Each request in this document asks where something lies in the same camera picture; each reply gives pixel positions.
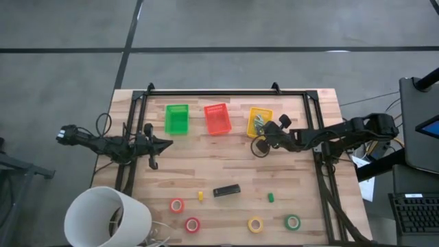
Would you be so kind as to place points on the green mini stapler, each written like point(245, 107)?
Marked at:
point(271, 197)

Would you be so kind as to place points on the tablet with blue screen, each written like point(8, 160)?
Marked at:
point(430, 128)

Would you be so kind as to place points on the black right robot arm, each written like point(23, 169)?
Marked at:
point(343, 132)

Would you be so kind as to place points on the green tape roll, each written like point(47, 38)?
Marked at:
point(286, 222)

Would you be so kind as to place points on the yellow tape roll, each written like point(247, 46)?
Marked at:
point(250, 225)

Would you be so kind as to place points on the black pole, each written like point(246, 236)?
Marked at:
point(428, 80)

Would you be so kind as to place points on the black power adapter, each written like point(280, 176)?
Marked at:
point(380, 153)

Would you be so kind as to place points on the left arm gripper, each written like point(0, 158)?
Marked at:
point(141, 145)

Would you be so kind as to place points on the red plastic basket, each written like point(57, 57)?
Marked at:
point(217, 120)

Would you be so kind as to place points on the green plastic basket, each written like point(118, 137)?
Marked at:
point(176, 120)

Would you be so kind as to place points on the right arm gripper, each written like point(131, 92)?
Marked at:
point(279, 137)

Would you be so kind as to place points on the black keyboard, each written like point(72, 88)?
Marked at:
point(415, 216)

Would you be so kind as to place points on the red tape roll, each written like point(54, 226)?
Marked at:
point(187, 225)
point(171, 206)

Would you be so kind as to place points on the yellow plastic basket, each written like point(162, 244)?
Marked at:
point(251, 131)

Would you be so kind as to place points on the white paper sheet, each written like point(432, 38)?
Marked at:
point(367, 188)

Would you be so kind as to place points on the grey monitor cart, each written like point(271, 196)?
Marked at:
point(411, 137)

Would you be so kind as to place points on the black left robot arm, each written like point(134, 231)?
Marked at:
point(103, 144)

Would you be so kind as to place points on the black metal table frame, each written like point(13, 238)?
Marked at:
point(223, 92)

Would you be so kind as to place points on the yellow mini stapler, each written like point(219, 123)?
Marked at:
point(200, 196)

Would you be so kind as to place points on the white cylinder shade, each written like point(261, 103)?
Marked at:
point(137, 212)

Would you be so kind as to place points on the black stapler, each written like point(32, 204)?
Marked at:
point(226, 190)

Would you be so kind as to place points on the black metal stand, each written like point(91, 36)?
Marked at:
point(20, 168)

